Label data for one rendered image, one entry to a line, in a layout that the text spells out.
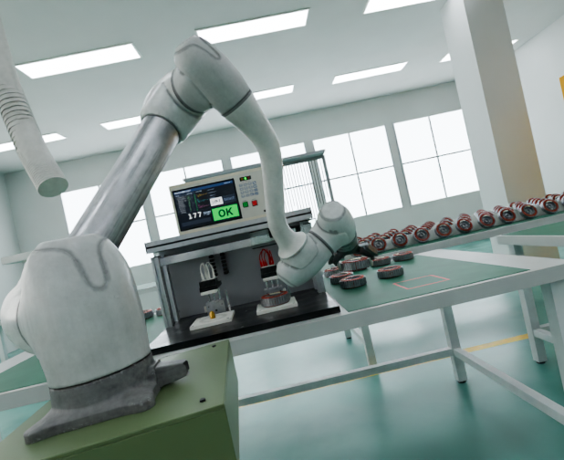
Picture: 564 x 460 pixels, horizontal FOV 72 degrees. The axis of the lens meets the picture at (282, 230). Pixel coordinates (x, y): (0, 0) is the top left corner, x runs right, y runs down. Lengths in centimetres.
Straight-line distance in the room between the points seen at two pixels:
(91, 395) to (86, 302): 13
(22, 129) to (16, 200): 656
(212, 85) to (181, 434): 73
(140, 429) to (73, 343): 16
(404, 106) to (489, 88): 380
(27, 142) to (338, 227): 201
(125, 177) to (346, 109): 765
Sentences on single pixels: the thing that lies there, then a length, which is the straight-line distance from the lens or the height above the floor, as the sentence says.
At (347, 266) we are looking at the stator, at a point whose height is 87.
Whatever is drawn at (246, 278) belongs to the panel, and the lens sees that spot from 173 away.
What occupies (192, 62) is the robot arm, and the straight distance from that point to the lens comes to 100.
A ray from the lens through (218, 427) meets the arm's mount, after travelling 57.
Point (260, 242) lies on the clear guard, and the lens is 133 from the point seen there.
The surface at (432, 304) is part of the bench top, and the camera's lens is 134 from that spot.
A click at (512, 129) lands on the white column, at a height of 160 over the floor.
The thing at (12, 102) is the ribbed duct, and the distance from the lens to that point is 286.
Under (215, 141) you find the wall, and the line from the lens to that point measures 815.
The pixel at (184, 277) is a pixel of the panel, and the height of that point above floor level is 94.
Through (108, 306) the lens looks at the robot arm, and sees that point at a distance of 64.
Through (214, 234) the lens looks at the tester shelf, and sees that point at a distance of 158.
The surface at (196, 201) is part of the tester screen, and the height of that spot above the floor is 124.
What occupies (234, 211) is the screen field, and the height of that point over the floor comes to 117.
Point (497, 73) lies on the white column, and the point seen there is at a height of 224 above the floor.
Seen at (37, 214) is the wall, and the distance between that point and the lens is 905.
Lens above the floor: 104
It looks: level
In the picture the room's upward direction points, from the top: 12 degrees counter-clockwise
